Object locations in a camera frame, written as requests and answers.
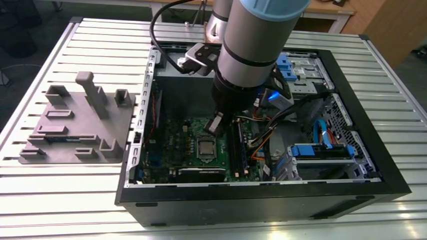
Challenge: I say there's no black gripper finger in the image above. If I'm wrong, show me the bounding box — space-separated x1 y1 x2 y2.
201 111 224 137

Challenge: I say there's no silver-topped CPU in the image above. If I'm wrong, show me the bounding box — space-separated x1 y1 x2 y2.
198 142 216 154

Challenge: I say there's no black RAM slot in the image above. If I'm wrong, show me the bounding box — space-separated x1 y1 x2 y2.
224 119 241 177
234 119 251 176

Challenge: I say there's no green motherboard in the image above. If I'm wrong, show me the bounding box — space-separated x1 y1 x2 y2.
137 109 264 183

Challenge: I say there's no grey power supply unit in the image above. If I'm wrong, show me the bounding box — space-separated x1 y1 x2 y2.
154 52 217 113

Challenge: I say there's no blue drive latch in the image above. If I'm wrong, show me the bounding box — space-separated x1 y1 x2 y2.
276 53 297 82

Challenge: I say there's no black graphics card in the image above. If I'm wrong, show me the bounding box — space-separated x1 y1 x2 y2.
168 166 226 183

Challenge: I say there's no metal drive cage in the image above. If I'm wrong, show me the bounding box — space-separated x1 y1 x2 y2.
276 51 336 108

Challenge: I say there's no hard disk in blue carrier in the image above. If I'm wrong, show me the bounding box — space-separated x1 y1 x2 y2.
288 143 356 161

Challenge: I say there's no black open PC case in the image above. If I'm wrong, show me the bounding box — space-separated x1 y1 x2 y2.
113 39 413 228

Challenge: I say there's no metal disk bay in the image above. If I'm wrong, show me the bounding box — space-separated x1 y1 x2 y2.
271 143 383 182

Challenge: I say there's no grey parts rack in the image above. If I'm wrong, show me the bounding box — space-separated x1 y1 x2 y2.
17 71 140 165

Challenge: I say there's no RAM stick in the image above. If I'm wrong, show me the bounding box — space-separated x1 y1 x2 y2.
44 134 84 145

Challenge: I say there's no brown wooden cabinet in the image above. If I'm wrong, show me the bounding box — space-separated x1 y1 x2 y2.
343 0 427 68

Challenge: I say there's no white rounded wrist camera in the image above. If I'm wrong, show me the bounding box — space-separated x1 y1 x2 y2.
263 67 295 108

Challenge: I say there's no orange wire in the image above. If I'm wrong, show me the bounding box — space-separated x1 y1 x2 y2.
249 132 277 161

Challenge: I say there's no black wire bundle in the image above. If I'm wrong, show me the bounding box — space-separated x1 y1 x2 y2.
252 93 329 146

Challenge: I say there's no silver wrist camera black mount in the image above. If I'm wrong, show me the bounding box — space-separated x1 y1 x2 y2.
177 42 221 76

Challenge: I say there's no blue flat wire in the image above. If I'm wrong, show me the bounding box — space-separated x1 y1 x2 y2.
312 119 335 150

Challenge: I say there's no black camera cable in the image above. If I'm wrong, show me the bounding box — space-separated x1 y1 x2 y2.
149 0 188 75

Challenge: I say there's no wooden desk white frame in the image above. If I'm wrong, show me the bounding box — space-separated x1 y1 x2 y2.
304 0 356 33

